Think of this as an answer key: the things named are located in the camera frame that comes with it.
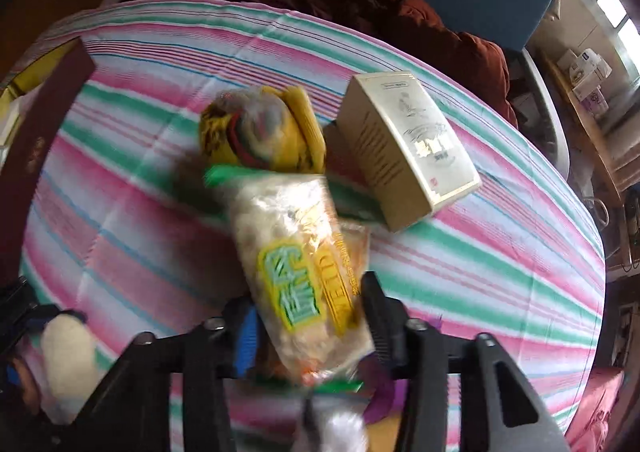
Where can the rice cracker packet green label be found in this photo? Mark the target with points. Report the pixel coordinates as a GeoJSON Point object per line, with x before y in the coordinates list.
{"type": "Point", "coordinates": [295, 282]}

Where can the dark red box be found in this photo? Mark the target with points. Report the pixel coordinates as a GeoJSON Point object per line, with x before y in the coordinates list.
{"type": "Point", "coordinates": [35, 157]}

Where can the plain purple packet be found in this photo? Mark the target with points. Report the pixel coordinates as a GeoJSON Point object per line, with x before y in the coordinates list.
{"type": "Point", "coordinates": [382, 397]}

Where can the purple white box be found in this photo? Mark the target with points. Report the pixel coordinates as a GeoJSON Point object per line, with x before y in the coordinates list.
{"type": "Point", "coordinates": [595, 105]}

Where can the rust brown quilted jacket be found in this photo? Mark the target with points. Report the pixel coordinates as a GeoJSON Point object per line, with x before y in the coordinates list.
{"type": "Point", "coordinates": [435, 32]}

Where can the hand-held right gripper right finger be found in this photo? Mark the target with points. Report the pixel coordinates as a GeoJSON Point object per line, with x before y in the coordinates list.
{"type": "Point", "coordinates": [382, 327]}

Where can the pink cloth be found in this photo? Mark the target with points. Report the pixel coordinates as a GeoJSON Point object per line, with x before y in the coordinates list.
{"type": "Point", "coordinates": [597, 407]}

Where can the cream cardboard box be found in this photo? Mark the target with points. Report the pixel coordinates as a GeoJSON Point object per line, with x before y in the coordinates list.
{"type": "Point", "coordinates": [400, 152]}

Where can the clear cracker packet green ends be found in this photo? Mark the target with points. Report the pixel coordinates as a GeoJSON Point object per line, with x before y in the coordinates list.
{"type": "Point", "coordinates": [356, 252]}

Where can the wooden side table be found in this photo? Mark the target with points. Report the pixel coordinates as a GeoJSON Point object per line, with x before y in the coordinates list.
{"type": "Point", "coordinates": [600, 152]}

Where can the yellow snack packet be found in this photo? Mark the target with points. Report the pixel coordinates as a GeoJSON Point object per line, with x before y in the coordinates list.
{"type": "Point", "coordinates": [300, 127]}

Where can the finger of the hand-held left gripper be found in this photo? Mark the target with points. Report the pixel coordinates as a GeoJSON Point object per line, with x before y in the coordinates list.
{"type": "Point", "coordinates": [12, 374]}
{"type": "Point", "coordinates": [50, 318]}

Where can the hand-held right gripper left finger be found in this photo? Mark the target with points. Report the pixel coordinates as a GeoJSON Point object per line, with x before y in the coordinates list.
{"type": "Point", "coordinates": [245, 337]}

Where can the white plastic bag bundle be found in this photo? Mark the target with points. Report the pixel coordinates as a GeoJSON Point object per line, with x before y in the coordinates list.
{"type": "Point", "coordinates": [345, 432]}
{"type": "Point", "coordinates": [67, 362]}

